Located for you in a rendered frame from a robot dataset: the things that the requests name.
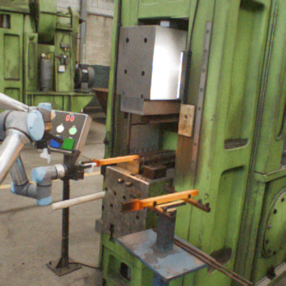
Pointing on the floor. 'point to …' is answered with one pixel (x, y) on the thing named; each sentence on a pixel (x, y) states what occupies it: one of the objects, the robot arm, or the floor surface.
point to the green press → (43, 55)
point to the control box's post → (65, 216)
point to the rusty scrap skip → (102, 97)
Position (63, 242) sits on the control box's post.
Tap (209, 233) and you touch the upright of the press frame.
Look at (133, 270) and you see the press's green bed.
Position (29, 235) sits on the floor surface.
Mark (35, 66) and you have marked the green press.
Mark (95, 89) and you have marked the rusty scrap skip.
